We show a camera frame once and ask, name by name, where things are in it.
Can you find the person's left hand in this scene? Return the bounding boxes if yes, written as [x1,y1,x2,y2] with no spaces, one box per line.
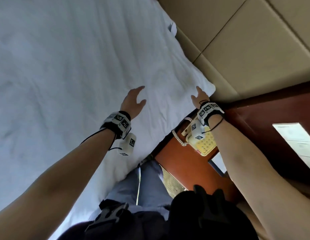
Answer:
[120,85,147,120]

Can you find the grey-blue trousers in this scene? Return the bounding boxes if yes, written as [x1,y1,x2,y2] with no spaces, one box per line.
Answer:
[105,159,173,221]

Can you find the beige desk telephone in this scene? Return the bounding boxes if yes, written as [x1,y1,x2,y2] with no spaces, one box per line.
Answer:
[181,117,218,157]

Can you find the white coiled telephone cord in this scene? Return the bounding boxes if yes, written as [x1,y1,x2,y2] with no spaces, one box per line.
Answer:
[172,129,188,147]

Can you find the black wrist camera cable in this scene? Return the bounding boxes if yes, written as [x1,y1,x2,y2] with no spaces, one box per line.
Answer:
[80,128,123,151]

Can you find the black plastic buckle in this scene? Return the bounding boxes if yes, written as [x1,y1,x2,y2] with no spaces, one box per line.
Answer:
[85,202,130,232]

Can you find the left wrist camera with markers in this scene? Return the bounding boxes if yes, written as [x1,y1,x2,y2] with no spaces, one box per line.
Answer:
[100,111,137,156]

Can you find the small white card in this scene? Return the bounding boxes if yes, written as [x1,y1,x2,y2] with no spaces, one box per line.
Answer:
[210,152,228,176]

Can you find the wrist camera with markers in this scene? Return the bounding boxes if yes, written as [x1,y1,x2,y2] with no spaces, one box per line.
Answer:
[186,101,225,148]
[100,111,137,156]

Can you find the person's left forearm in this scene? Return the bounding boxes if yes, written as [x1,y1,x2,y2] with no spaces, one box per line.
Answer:
[0,128,117,240]

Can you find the red-brown wooden nightstand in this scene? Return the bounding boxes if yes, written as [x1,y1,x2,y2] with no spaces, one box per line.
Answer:
[154,80,310,203]

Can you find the white bed sheet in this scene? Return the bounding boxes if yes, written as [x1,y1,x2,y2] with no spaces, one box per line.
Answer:
[0,0,216,240]

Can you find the person's right forearm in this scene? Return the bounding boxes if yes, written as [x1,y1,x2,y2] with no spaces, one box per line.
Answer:
[208,114,310,240]

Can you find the large white paper card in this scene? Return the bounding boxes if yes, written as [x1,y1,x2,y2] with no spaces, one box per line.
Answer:
[272,122,310,171]

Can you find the beige padded headboard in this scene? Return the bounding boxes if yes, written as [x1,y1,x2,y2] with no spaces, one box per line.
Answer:
[157,0,310,106]

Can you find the person's right hand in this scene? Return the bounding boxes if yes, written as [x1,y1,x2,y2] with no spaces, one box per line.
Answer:
[191,86,210,109]

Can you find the black waist bag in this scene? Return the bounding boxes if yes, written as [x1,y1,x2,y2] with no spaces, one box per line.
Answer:
[49,184,259,240]

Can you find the right wrist camera with markers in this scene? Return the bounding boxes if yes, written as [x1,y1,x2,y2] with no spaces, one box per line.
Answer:
[186,101,225,148]

